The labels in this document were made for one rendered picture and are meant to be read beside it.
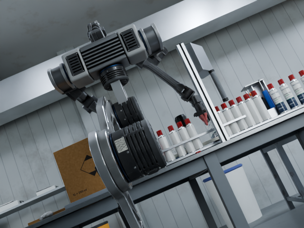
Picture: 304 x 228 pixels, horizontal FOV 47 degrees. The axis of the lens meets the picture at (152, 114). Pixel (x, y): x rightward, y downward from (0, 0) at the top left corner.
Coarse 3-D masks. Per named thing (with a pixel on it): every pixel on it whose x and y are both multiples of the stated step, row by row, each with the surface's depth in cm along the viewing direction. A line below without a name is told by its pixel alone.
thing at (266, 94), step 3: (264, 90) 224; (264, 93) 224; (267, 93) 223; (264, 96) 224; (267, 96) 223; (267, 99) 223; (270, 99) 222; (267, 102) 223; (270, 102) 222; (270, 105) 222; (273, 105) 221; (270, 108) 223
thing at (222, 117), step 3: (216, 108) 217; (219, 111) 216; (219, 114) 215; (222, 114) 215; (219, 117) 215; (222, 117) 215; (222, 120) 214; (225, 120) 215; (225, 126) 213; (228, 126) 214; (225, 129) 213; (228, 129) 213; (228, 132) 212; (231, 132) 213; (228, 135) 212
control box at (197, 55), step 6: (186, 48) 211; (192, 48) 209; (198, 48) 216; (192, 54) 209; (198, 54) 211; (204, 54) 220; (192, 60) 209; (198, 60) 207; (204, 60) 215; (198, 66) 207; (204, 66) 209; (210, 66) 218; (198, 72) 207; (204, 72) 212
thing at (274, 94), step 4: (268, 84) 220; (268, 88) 221; (272, 88) 219; (272, 92) 218; (276, 92) 218; (272, 96) 218; (276, 96) 217; (276, 100) 217; (280, 100) 216; (276, 104) 217; (280, 104) 216; (284, 104) 216; (280, 108) 216; (284, 108) 215; (280, 112) 216; (284, 112) 214
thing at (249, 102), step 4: (244, 96) 219; (248, 96) 219; (248, 100) 217; (252, 100) 217; (248, 104) 217; (252, 104) 216; (248, 108) 217; (252, 108) 216; (256, 108) 216; (252, 112) 216; (256, 112) 215; (252, 116) 216; (256, 116) 214; (260, 116) 215; (256, 120) 214; (260, 120) 214
